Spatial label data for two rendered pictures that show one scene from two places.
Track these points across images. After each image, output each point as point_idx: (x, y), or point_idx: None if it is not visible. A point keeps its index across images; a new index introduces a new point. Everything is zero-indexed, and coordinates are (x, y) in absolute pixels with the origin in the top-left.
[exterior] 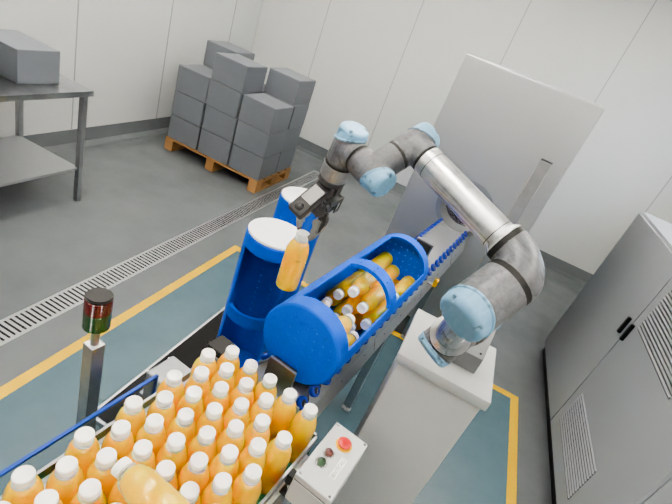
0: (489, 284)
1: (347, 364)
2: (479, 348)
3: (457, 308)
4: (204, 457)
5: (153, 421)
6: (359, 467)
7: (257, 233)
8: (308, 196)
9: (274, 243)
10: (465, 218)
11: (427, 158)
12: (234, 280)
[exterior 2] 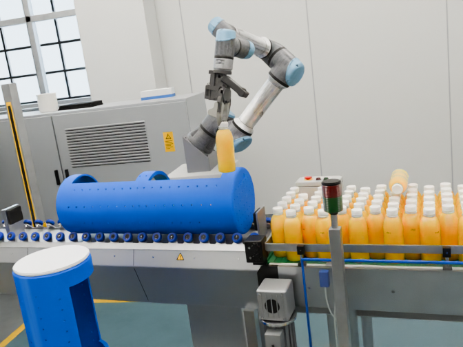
0: (291, 54)
1: None
2: None
3: (300, 67)
4: (360, 192)
5: (359, 203)
6: None
7: (65, 263)
8: (236, 83)
9: (80, 253)
10: (258, 45)
11: (237, 29)
12: (77, 341)
